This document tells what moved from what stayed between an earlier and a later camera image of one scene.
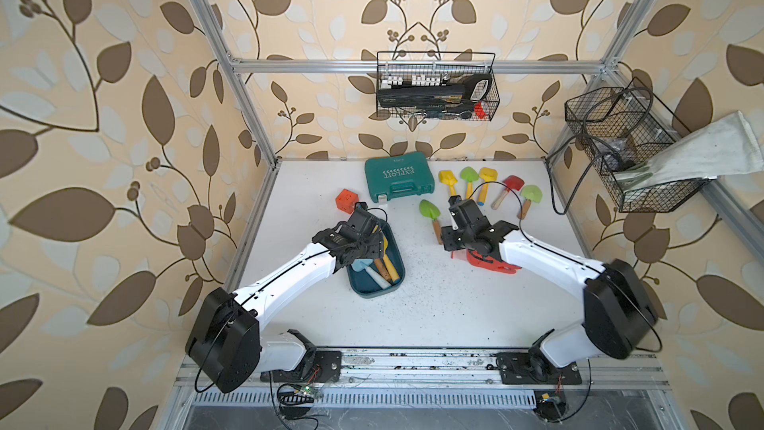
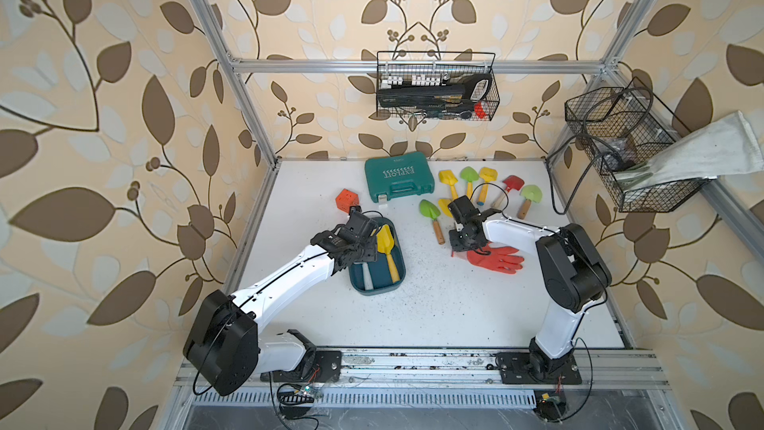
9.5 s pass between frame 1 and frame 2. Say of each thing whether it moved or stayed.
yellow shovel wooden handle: stayed
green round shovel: stayed
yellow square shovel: moved
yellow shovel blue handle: stayed
